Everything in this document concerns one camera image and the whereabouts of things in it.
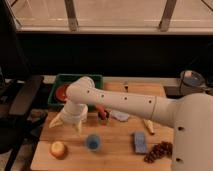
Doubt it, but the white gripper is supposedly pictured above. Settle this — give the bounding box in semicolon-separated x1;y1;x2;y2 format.
49;101;86;134

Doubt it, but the yellow red apple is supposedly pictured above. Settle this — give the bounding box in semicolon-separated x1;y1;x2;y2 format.
50;141;66;158

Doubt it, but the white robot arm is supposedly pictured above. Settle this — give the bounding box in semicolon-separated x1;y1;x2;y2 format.
50;76;213;171

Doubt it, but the green plastic tray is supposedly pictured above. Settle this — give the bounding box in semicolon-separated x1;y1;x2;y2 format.
47;74;103;109

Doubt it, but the white paper cup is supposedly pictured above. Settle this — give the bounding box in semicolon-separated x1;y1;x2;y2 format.
82;105;88;122

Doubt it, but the small blue cup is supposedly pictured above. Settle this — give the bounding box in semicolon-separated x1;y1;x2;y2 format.
85;134;101;151

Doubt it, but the red lacquer bowl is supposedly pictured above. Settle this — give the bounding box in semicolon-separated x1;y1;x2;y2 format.
55;84;68;102

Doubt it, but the crumpled clear plastic bag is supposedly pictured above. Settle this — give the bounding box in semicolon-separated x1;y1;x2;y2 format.
111;110;130;122

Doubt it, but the black office chair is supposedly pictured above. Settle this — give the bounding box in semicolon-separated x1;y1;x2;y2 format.
0;0;46;171

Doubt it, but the blue sponge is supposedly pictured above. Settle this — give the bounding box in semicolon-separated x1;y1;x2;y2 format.
134;132;148;154

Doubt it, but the bunch of dark grapes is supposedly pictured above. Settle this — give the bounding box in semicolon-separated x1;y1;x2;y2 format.
144;141;173;163

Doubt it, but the metal bowl on stand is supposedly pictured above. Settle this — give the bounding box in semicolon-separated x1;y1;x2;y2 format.
179;70;205;94

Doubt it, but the red handled tool in cup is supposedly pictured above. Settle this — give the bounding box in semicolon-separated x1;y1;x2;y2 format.
96;105;110;125

